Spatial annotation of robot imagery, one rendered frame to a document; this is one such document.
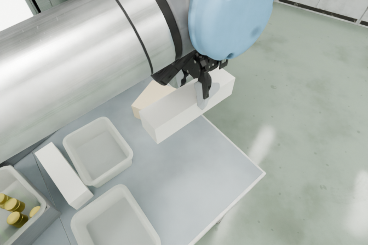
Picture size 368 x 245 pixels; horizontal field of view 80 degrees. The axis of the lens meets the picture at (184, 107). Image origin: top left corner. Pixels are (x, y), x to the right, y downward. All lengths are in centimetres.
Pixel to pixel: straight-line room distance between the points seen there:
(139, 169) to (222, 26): 71
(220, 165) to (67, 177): 51
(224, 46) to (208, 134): 72
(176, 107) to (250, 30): 32
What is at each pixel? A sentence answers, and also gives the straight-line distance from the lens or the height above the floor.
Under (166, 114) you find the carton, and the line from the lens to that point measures 47.
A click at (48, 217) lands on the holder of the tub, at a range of 82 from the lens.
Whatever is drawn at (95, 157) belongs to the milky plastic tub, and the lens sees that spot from 88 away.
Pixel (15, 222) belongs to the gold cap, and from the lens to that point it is 84.
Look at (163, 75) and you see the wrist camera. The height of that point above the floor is 123.
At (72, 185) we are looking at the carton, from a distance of 80.
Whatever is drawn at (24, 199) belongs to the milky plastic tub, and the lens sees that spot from 90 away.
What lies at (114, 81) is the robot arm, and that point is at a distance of 16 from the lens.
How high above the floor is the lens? 149
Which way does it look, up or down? 51 degrees down
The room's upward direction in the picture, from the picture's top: straight up
